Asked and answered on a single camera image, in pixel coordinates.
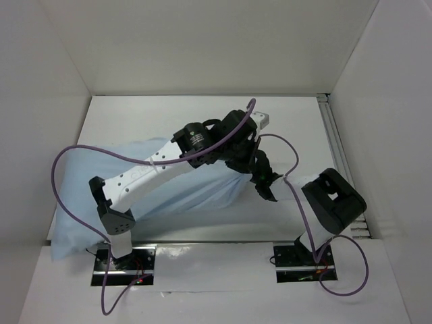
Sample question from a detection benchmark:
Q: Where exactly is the light blue pillowcase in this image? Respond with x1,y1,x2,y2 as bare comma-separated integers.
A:
51,148,251,261

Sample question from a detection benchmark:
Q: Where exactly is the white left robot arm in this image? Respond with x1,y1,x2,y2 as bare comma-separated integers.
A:
89,110,269,269

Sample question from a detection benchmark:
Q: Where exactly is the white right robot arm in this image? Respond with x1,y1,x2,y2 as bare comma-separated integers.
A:
251,150,367,265

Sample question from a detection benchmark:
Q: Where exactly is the aluminium frame rail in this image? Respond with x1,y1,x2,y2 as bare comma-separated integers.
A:
317,94,373,240

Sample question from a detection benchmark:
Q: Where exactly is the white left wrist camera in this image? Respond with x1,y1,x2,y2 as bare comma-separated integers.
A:
250,112,270,132

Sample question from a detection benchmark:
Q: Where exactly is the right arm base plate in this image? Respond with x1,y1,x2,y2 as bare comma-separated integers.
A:
269,242,338,284

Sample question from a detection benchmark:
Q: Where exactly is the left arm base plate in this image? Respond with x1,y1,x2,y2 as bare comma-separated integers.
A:
86,241,159,287

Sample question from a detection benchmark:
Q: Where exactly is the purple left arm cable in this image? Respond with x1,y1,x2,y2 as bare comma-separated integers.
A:
52,97,257,317

